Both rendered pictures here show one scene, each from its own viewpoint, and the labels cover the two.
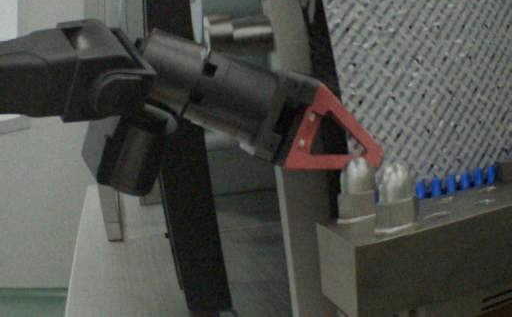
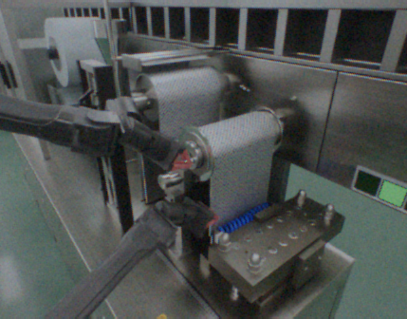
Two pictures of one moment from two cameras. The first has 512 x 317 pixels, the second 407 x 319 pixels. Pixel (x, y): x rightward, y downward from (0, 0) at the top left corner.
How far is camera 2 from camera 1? 0.70 m
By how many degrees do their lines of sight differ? 39
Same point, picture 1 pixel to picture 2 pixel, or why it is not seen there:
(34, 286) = not seen: outside the picture
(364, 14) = (220, 181)
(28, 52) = (141, 249)
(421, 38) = (233, 183)
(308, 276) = (185, 237)
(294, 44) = (188, 183)
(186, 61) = (179, 215)
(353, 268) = (250, 289)
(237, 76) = (192, 215)
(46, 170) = not seen: outside the picture
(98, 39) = (160, 225)
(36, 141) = not seen: outside the picture
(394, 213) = (257, 269)
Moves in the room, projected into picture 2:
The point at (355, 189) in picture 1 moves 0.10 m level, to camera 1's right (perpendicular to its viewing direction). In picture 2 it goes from (226, 243) to (256, 229)
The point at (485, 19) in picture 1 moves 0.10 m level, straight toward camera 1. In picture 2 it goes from (254, 169) to (273, 187)
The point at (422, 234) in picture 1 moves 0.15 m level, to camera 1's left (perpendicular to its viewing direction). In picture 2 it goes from (268, 275) to (215, 306)
